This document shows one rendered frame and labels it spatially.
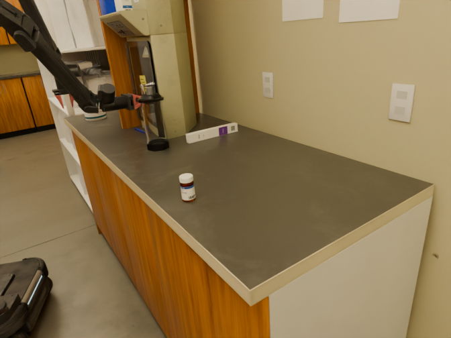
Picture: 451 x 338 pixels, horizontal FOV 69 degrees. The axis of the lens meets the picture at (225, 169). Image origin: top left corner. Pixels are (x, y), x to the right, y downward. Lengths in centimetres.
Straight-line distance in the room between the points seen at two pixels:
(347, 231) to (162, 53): 110
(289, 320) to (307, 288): 8
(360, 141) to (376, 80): 22
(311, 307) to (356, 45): 84
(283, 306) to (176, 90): 113
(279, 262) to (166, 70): 109
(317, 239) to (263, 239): 13
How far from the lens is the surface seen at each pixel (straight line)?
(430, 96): 115
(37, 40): 135
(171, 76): 160
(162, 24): 159
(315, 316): 91
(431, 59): 114
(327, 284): 88
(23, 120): 656
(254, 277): 72
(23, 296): 207
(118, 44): 190
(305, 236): 83
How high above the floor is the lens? 141
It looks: 23 degrees down
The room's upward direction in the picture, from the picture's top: 5 degrees counter-clockwise
